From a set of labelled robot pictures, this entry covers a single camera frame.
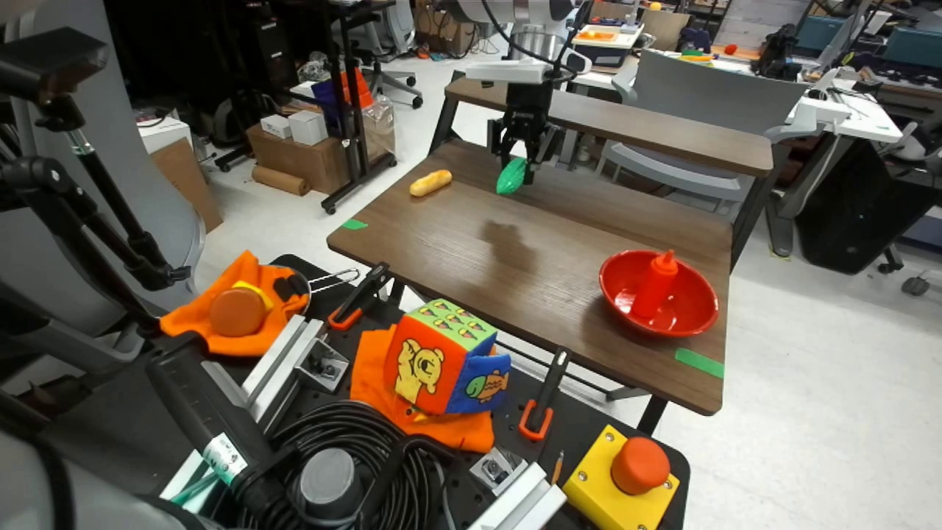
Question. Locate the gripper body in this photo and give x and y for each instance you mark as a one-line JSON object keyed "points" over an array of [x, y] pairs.
{"points": [[528, 110]]}

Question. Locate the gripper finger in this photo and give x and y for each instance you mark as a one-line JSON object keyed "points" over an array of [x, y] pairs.
{"points": [[546, 147], [499, 140]]}

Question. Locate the green toy vegetable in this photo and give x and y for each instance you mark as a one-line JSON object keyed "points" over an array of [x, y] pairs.
{"points": [[511, 177]]}

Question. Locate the yellow toy bread roll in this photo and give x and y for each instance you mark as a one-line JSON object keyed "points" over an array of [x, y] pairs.
{"points": [[430, 183]]}

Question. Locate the white tray with orange items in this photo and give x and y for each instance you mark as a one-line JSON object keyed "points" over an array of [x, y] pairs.
{"points": [[607, 40]]}

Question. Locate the brown wooden table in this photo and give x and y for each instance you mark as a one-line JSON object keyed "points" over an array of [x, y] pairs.
{"points": [[662, 136]]}

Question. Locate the black rolling stand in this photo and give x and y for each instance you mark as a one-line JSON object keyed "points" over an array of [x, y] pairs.
{"points": [[357, 147]]}

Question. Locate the green tape strip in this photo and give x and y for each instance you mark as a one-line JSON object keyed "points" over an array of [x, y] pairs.
{"points": [[354, 224], [699, 363]]}

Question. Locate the red squeeze bottle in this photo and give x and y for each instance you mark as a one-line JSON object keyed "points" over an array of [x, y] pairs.
{"points": [[655, 287]]}

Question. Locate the large cardboard box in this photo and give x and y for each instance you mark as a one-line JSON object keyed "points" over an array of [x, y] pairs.
{"points": [[309, 162]]}

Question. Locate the small white box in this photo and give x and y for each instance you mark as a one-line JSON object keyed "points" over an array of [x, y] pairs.
{"points": [[307, 127], [277, 126]]}

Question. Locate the red bowl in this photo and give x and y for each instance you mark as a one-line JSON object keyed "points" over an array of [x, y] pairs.
{"points": [[692, 305]]}

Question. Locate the brown paper roll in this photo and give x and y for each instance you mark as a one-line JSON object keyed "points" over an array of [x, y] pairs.
{"points": [[281, 180]]}

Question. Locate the colourful soft toy cube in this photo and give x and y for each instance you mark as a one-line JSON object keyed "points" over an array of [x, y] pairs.
{"points": [[434, 361]]}

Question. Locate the orange cloth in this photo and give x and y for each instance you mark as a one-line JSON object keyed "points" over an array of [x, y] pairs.
{"points": [[191, 320], [372, 375]]}

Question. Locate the yellow toy piece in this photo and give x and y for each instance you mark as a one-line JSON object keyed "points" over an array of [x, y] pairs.
{"points": [[259, 288]]}

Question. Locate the white desk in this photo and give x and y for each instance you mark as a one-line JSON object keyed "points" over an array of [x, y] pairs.
{"points": [[846, 118]]}

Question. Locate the orange round lid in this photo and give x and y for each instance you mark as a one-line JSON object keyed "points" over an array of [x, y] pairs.
{"points": [[237, 312]]}

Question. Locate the cardboard sheet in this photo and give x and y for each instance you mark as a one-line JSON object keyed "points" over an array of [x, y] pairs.
{"points": [[188, 184]]}

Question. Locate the pencil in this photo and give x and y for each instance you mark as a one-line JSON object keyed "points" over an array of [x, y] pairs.
{"points": [[557, 467]]}

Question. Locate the black bin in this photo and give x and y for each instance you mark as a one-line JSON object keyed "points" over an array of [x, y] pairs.
{"points": [[861, 206]]}

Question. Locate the yellow emergency stop button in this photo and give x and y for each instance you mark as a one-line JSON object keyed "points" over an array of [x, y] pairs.
{"points": [[611, 486]]}

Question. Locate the grey round cap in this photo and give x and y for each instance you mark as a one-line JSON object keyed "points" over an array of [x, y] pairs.
{"points": [[330, 478]]}

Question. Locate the black bar with white label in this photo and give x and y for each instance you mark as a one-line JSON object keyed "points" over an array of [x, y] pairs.
{"points": [[213, 412]]}

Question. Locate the metal corner bracket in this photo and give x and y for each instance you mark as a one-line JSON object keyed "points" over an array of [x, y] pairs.
{"points": [[324, 366], [499, 471]]}

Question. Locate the aluminium rail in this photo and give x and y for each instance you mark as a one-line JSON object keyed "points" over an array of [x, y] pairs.
{"points": [[526, 500], [276, 364]]}

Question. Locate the camera on mount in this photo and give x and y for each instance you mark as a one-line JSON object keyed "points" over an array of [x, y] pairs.
{"points": [[110, 221]]}

